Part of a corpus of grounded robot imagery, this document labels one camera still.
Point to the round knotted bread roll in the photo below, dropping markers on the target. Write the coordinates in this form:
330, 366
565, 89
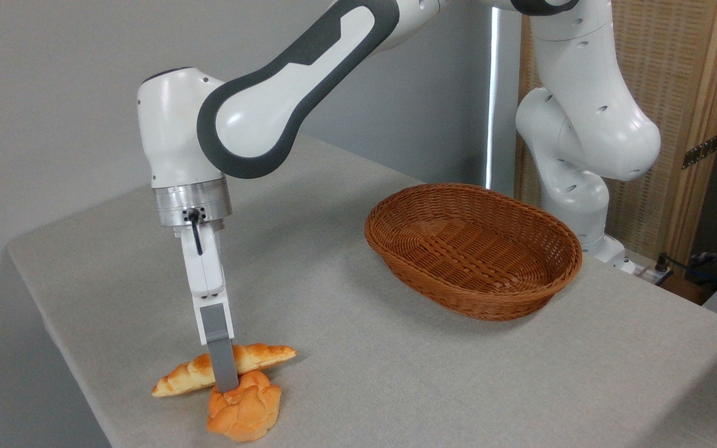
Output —
243, 410

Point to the grey tablecloth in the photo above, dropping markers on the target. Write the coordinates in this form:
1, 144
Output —
365, 361

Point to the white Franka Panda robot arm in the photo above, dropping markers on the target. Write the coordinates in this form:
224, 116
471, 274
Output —
284, 81

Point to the brown oval wicker basket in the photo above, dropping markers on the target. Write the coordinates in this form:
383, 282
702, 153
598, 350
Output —
458, 292

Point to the dark metal screen hinge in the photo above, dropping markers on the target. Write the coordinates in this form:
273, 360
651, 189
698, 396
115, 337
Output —
701, 151

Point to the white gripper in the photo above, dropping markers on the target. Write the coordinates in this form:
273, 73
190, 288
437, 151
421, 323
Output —
206, 267

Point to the long braided bread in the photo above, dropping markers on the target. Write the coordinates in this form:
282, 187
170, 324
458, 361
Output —
259, 356

